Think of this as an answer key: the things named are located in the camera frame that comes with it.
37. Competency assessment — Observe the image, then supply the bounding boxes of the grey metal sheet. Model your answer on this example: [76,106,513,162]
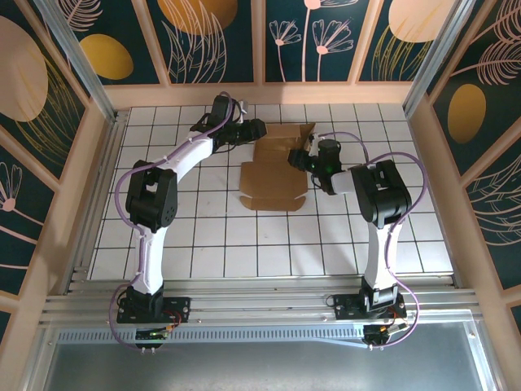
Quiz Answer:
[24,321,496,391]

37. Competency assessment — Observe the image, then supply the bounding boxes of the slotted grey cable duct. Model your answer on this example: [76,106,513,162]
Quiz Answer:
[55,328,367,348]

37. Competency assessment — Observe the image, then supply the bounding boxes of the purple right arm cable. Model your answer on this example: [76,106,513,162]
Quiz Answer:
[315,132,427,349]

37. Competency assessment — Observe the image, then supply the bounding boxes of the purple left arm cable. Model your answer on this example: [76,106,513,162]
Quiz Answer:
[109,92,245,355]

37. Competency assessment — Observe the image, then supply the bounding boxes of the aluminium cross rail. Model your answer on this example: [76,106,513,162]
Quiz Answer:
[40,275,479,325]

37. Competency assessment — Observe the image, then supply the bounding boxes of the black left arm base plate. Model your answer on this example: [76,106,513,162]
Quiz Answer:
[116,296,192,326]

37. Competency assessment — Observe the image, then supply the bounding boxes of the aluminium frame post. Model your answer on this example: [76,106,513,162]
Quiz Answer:
[402,0,484,119]
[32,0,119,122]

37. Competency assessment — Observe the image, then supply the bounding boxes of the brown cardboard paper box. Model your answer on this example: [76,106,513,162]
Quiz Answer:
[239,121,317,212]

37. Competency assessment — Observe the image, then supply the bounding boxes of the aluminium side rail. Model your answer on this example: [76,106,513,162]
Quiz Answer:
[67,108,129,286]

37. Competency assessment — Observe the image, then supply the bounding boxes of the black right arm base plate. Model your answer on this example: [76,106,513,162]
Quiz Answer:
[333,292,408,323]

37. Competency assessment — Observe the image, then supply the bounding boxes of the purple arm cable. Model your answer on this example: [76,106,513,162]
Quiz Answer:
[109,92,245,355]
[315,132,427,349]

